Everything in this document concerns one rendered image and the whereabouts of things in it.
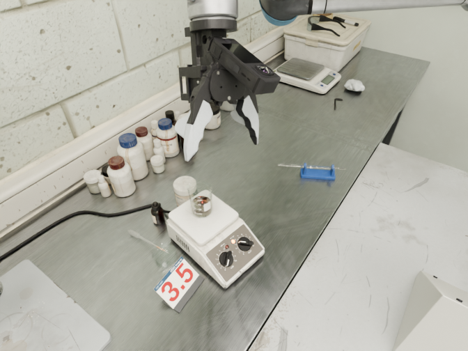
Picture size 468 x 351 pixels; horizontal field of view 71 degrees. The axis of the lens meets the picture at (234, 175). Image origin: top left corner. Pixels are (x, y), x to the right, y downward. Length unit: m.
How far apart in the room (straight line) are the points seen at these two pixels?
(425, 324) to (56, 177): 0.88
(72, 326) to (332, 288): 0.53
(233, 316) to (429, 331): 0.34
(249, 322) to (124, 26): 0.82
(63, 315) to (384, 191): 0.84
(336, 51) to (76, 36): 1.05
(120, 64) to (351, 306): 0.86
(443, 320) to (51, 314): 0.70
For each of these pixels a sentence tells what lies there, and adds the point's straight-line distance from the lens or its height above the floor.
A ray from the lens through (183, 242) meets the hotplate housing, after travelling 0.76.
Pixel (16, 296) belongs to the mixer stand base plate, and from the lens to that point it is 0.85.
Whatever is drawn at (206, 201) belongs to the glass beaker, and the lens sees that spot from 0.70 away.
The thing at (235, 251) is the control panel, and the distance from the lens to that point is 0.73.
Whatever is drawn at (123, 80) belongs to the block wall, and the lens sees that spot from 1.07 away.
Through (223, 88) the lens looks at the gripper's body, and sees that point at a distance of 0.51.
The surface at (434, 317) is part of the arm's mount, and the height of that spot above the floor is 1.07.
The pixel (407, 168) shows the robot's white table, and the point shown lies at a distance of 1.13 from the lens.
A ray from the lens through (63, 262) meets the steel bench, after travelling 0.87.
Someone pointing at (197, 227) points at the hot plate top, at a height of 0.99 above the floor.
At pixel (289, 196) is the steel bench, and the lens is 0.92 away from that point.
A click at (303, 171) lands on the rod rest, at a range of 0.97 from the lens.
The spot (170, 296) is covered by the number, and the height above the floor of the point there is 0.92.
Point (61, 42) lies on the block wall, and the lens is 0.94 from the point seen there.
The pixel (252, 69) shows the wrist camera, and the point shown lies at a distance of 0.46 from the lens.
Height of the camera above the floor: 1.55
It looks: 42 degrees down
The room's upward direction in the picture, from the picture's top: straight up
